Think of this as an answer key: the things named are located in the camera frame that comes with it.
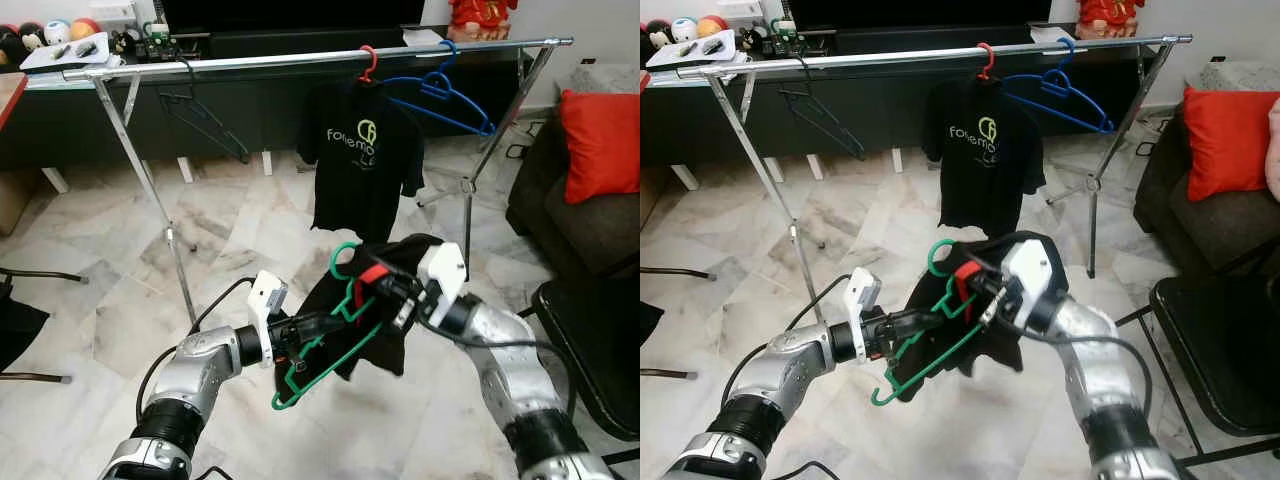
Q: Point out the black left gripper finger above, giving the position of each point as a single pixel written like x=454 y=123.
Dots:
x=925 y=328
x=925 y=318
x=330 y=318
x=330 y=329

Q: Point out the green plastic hanger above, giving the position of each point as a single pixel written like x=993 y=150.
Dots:
x=340 y=345
x=935 y=350

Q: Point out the black garment red trim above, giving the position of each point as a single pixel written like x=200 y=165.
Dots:
x=380 y=345
x=985 y=350

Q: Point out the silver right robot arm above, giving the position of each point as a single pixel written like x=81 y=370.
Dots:
x=1110 y=370
x=510 y=370

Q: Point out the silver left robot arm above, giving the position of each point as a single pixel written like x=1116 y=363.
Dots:
x=200 y=370
x=790 y=370

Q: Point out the blue plastic hanger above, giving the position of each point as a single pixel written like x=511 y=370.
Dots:
x=1057 y=84
x=437 y=86

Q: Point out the red plastic hanger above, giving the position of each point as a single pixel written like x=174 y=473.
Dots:
x=368 y=75
x=986 y=73

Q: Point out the dark brown sofa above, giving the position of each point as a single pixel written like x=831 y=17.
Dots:
x=570 y=220
x=1200 y=220

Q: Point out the black folding chair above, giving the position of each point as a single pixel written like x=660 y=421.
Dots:
x=590 y=350
x=1220 y=350

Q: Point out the red cushion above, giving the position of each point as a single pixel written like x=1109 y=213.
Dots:
x=1225 y=140
x=600 y=140

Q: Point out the silver metal clothes rack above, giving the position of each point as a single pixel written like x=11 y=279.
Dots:
x=250 y=62
x=870 y=60

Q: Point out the black television console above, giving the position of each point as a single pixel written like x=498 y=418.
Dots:
x=100 y=120
x=730 y=120

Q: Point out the light wood cabinet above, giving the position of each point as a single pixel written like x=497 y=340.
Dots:
x=15 y=200
x=653 y=195

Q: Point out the red figurine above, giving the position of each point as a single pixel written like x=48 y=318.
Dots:
x=1105 y=15
x=480 y=18

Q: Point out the black flat television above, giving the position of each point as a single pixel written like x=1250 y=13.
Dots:
x=300 y=12
x=920 y=10

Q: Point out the grey speckled cushion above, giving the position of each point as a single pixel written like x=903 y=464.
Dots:
x=600 y=75
x=1245 y=75

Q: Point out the pink cushion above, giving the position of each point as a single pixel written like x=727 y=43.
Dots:
x=1273 y=150

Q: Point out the green and white gadget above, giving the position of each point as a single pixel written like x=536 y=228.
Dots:
x=155 y=40
x=782 y=38

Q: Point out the white flat tray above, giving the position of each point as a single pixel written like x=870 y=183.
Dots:
x=665 y=56
x=40 y=58

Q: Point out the orange round toy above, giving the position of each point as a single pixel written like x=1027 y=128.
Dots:
x=86 y=27
x=712 y=25

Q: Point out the white power socket box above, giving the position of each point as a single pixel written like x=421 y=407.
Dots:
x=740 y=8
x=112 y=10

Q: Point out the black round plush toy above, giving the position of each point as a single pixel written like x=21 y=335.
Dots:
x=655 y=35
x=8 y=45
x=30 y=37

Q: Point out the white and blue round toy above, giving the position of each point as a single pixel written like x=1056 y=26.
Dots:
x=683 y=28
x=57 y=30

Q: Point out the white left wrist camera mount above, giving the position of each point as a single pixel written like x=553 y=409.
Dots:
x=862 y=300
x=265 y=300

